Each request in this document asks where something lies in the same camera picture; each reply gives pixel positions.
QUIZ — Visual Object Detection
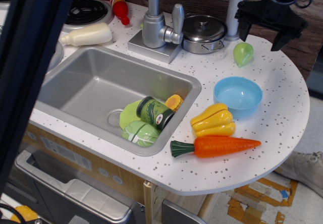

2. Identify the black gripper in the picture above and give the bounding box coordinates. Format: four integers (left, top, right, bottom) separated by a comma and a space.
235, 0, 308, 51

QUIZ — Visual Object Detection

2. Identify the green toy pear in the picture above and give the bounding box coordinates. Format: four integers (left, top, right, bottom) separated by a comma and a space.
233, 42, 254, 67

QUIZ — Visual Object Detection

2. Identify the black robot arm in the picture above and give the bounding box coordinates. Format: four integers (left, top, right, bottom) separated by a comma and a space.
1, 0, 310, 195

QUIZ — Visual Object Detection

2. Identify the light blue plastic bowl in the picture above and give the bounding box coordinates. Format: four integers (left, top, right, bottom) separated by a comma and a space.
213, 76, 263, 119

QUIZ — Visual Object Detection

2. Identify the grey metal pole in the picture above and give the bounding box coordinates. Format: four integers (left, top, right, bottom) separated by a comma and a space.
225, 0, 243, 41

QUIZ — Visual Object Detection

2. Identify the small steel pot with lid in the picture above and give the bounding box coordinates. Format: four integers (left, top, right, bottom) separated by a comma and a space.
182, 15, 227, 54

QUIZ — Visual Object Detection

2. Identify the yellow toy bell pepper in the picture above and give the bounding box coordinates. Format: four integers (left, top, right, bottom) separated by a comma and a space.
190, 103, 236, 137

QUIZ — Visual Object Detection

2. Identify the silver toy faucet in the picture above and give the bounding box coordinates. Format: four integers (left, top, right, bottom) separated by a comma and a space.
128, 0, 185, 64

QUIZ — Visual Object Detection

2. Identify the yellow toy corn piece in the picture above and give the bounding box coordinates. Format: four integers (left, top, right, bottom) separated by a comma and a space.
165, 94, 183, 112

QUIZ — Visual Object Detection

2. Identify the orange toy carrot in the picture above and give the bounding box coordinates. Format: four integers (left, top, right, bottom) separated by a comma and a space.
170, 136, 261, 158

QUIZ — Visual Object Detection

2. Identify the green toy pea can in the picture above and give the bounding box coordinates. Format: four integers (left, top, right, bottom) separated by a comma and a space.
136, 96, 175, 131

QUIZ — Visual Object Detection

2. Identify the grey sneaker shoe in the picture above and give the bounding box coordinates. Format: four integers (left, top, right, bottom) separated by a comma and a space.
275, 151, 322, 197

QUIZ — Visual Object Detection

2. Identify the red toy ketchup bottle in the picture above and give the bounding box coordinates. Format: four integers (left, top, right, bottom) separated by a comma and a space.
110, 0, 130, 26

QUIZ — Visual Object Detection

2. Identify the green toy cabbage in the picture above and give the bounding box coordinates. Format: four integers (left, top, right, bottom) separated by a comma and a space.
122, 121, 161, 147

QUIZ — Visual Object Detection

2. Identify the light green toy lettuce leaf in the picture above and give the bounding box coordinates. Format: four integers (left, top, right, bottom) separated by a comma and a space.
120, 100, 141, 130

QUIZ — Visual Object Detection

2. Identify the cream toy mayonnaise bottle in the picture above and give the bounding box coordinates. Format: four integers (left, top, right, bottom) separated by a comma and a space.
61, 22, 113, 46

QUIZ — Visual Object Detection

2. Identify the silver toy sink basin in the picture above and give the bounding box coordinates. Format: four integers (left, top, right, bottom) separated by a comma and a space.
35, 46, 201, 156

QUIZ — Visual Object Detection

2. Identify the yellow object bottom left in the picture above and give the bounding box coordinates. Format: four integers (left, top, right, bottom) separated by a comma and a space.
10, 205, 38, 223

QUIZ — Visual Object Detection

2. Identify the grey oven door handle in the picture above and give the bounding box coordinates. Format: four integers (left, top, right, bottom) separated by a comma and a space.
15, 150, 136, 223

